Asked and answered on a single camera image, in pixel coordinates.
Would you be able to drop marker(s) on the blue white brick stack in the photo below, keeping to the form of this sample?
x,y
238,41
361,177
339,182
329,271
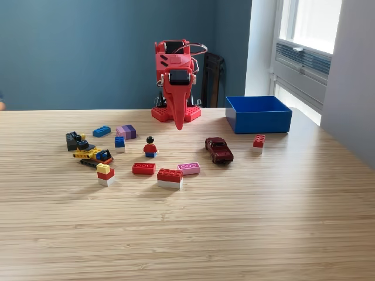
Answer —
x,y
119,142

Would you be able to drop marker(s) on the large red white brick stack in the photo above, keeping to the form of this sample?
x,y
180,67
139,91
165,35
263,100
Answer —
x,y
170,176

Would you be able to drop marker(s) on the small red white brick stack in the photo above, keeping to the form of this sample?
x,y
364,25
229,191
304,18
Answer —
x,y
259,140

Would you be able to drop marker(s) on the yellow red white brick stack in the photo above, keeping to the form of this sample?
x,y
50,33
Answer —
x,y
106,175

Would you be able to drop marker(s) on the blue plastic bin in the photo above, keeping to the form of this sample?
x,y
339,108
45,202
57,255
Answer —
x,y
263,121

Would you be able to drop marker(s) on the black table clamp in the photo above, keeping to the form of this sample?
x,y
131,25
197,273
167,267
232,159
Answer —
x,y
191,101
158,101

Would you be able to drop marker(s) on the black folded chair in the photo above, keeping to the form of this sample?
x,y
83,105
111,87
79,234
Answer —
x,y
215,82

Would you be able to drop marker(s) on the toy figure red shirt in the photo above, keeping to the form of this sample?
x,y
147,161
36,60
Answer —
x,y
150,149

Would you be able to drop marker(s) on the pink purple brick stack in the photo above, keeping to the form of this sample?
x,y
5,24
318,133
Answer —
x,y
127,132

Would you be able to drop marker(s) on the dark red toy car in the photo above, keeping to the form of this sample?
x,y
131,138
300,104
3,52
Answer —
x,y
219,149

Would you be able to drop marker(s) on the pink flat brick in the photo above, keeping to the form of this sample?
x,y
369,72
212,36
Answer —
x,y
189,169

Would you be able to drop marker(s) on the yellow toy digger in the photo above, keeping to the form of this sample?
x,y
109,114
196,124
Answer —
x,y
90,153

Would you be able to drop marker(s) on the dark grey brick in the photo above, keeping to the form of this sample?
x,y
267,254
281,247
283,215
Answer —
x,y
69,143

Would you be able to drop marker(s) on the grey window vent grille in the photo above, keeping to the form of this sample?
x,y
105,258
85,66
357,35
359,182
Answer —
x,y
316,63

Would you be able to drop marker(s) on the white window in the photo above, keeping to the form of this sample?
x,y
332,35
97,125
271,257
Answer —
x,y
316,23

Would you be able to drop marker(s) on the person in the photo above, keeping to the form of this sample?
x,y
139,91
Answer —
x,y
1,105

